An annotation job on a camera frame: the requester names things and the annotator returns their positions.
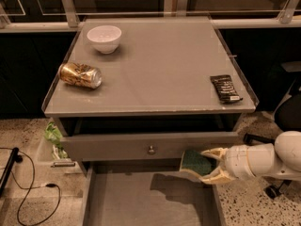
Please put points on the black office chair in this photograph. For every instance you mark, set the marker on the black office chair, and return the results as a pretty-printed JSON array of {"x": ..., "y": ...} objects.
[{"x": 287, "y": 117}]

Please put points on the black snack packet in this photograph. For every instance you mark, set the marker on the black snack packet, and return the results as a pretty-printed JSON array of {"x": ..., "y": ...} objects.
[{"x": 225, "y": 89}]

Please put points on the clear plastic bin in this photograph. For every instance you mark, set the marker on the clear plastic bin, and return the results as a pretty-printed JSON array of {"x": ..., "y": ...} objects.
[{"x": 44, "y": 157}]

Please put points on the grey open middle drawer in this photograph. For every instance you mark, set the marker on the grey open middle drawer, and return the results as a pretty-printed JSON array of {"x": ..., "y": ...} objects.
[{"x": 136, "y": 196}]

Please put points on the round metal drawer knob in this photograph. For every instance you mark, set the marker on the round metal drawer knob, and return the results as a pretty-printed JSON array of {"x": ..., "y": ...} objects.
[{"x": 151, "y": 150}]

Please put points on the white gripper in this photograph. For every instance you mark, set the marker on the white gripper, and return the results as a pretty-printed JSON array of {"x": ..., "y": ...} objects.
[{"x": 237, "y": 162}]

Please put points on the grey top drawer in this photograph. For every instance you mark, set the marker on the grey top drawer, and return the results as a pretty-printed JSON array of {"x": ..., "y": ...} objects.
[{"x": 135, "y": 146}]

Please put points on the white ceramic bowl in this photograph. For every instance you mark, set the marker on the white ceramic bowl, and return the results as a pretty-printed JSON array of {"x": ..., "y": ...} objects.
[{"x": 104, "y": 38}]

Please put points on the green yellow sponge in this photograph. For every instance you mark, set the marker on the green yellow sponge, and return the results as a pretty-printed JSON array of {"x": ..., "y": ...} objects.
[{"x": 197, "y": 164}]

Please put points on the gold crushed soda can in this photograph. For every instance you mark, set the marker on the gold crushed soda can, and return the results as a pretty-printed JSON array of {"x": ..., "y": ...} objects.
[{"x": 80, "y": 75}]

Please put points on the metal window rail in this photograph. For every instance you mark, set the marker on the metal window rail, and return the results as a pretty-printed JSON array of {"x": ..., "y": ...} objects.
[{"x": 71, "y": 15}]

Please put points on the grey drawer cabinet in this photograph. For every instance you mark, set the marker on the grey drawer cabinet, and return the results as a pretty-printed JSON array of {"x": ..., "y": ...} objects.
[{"x": 157, "y": 81}]

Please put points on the black stand leg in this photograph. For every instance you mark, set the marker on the black stand leg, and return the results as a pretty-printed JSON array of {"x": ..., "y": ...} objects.
[{"x": 8, "y": 167}]

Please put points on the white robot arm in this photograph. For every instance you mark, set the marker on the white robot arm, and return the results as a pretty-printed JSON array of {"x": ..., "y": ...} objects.
[{"x": 280, "y": 160}]

